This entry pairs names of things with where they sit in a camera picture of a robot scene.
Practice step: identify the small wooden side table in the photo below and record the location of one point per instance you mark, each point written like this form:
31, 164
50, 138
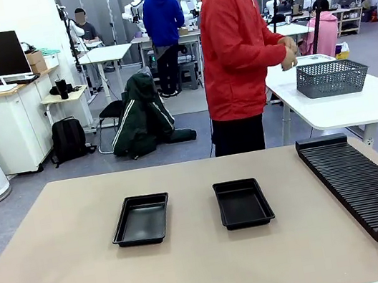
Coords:
65, 96

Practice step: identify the black keyboard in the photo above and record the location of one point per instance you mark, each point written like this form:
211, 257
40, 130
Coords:
23, 80

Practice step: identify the person in red jacket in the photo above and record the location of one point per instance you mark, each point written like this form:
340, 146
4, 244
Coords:
232, 50

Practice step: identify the white cabinet with wooden top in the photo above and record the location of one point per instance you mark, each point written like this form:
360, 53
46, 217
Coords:
19, 126

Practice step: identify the seated person in grey shirt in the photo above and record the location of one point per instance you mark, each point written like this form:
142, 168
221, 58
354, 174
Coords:
87, 27

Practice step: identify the dark green striped jacket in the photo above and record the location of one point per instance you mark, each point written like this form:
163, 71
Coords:
145, 119

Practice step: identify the person's left hand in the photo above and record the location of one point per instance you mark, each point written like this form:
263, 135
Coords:
289, 43

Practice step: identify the grey plastic stool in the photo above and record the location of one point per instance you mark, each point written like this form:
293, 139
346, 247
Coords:
188, 74

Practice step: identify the brown cardboard box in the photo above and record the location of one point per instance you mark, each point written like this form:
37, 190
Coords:
36, 61

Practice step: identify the black slotted board rack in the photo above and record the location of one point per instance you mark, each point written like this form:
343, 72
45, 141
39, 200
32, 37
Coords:
367, 188

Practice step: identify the wooden storage shelf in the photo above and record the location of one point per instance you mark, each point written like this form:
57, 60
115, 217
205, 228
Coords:
350, 20

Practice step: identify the black metal chair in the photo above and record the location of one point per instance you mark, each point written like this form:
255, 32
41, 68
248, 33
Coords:
111, 109

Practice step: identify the person's right forearm red sleeve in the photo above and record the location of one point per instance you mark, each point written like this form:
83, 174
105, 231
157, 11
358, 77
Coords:
262, 56

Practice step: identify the person's right hand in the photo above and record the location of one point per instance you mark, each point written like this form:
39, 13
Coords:
289, 61

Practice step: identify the black backpack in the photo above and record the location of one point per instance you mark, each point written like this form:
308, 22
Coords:
69, 139

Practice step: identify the white height-adjustable table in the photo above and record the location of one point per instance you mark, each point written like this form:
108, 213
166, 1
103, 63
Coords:
350, 107

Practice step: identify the white storage bin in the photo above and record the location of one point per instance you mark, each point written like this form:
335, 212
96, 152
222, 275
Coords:
51, 61

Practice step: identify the grey workbench table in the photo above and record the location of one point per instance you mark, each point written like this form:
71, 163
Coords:
189, 36

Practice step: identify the grey plastic mesh basket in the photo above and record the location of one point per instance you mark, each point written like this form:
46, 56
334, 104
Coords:
331, 79

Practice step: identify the white desk with white legs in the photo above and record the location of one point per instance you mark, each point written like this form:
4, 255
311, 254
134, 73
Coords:
105, 53

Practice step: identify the black tumbler with straw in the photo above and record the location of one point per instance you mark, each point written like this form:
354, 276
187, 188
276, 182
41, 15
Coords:
62, 88

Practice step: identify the black plastic ESD tray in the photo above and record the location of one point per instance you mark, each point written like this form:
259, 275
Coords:
141, 225
244, 208

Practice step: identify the black camera tripod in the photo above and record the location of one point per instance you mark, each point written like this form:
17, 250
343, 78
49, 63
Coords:
318, 14

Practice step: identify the person in blue hoodie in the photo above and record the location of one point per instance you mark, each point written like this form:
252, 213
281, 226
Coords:
163, 18

